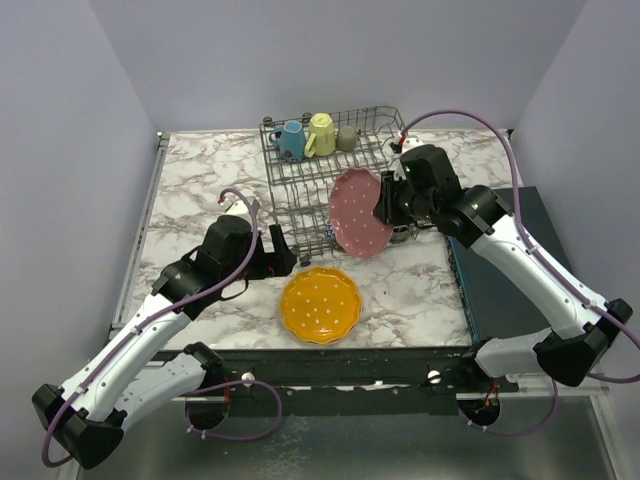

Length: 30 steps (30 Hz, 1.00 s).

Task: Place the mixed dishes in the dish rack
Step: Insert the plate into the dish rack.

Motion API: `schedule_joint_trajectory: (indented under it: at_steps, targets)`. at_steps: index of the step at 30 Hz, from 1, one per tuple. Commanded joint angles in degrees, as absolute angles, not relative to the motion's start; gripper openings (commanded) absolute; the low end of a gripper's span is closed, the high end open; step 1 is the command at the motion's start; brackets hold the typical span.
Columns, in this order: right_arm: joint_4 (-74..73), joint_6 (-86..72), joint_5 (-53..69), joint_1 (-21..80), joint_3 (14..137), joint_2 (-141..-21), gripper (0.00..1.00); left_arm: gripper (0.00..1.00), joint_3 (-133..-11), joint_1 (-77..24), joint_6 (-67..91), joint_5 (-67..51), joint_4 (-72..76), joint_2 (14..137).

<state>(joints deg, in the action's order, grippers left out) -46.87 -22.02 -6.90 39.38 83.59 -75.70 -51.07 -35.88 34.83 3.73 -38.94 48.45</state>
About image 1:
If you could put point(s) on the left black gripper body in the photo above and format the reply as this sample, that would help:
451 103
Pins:
259 266

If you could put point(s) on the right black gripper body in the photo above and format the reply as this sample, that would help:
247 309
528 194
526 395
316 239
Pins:
400 205

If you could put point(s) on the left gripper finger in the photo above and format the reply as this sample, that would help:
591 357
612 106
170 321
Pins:
284 262
278 241

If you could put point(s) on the pink dotted plate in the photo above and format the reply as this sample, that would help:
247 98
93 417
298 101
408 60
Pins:
351 214

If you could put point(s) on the tan plate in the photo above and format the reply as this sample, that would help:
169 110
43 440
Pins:
320 305

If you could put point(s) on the small grey mug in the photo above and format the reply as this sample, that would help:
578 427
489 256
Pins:
347 138

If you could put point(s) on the grey wire dish rack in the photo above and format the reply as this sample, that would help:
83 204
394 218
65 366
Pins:
300 190

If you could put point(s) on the yellow cream mug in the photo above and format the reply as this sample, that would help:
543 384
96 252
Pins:
322 138

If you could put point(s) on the blue mug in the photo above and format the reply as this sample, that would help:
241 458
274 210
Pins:
290 141

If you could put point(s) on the dark brown patterned bowl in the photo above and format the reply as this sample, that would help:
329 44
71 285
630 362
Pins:
401 234

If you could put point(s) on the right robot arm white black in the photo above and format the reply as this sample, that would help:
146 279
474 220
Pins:
582 325

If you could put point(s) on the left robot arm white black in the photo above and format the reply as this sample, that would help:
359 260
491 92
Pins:
89 413

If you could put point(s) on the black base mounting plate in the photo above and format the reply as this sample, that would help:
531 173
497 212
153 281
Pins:
347 382

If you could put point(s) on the dark blue box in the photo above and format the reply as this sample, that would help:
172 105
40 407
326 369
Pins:
492 305

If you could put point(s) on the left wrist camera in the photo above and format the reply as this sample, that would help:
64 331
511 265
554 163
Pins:
236 207

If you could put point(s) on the aluminium rail frame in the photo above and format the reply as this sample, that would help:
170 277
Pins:
104 179

